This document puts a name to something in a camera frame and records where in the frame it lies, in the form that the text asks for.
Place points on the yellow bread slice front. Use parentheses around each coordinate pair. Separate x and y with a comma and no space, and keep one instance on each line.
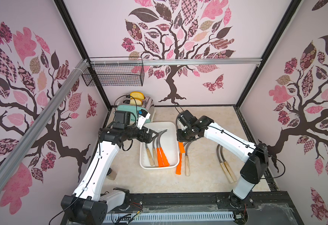
(136,102)

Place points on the black wire basket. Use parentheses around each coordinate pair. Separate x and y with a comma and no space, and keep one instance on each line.
(114,71)

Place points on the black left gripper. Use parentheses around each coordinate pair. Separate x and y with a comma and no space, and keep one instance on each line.
(147,139)

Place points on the yellow bread slice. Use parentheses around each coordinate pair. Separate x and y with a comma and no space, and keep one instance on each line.
(136,102)
(137,95)

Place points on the aluminium rail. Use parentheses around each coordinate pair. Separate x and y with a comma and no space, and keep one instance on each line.
(175,62)
(15,157)

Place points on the aluminium rail back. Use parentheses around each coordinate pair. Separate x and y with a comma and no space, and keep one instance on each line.
(175,62)

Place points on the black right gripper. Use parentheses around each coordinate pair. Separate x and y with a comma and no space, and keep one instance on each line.
(182,136)

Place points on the black base frame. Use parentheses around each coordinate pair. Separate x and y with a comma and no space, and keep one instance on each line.
(259,208)

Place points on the small glass spice jar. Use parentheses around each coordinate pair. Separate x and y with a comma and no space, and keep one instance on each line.
(111,174)

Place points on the orange handle sickle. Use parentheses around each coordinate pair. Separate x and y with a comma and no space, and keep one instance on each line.
(163,156)
(159,157)
(178,168)
(181,148)

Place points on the white vented cable duct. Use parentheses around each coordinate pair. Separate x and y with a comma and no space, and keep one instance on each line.
(145,217)

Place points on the wooden handle sickle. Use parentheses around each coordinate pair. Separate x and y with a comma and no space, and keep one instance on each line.
(227,166)
(155,157)
(187,164)
(221,158)
(149,155)

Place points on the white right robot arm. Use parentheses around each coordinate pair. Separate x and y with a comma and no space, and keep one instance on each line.
(254,156)

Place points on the white plastic storage tray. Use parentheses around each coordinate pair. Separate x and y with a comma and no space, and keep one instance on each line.
(169,144)

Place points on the aluminium rail left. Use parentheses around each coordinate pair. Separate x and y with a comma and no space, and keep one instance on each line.
(15,157)

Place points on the mint green toaster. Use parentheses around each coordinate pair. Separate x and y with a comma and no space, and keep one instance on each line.
(123,104)

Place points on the yellow bread slice back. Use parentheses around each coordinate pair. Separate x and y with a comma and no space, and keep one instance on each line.
(137,95)

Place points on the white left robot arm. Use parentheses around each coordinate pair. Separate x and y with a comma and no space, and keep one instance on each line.
(87,205)

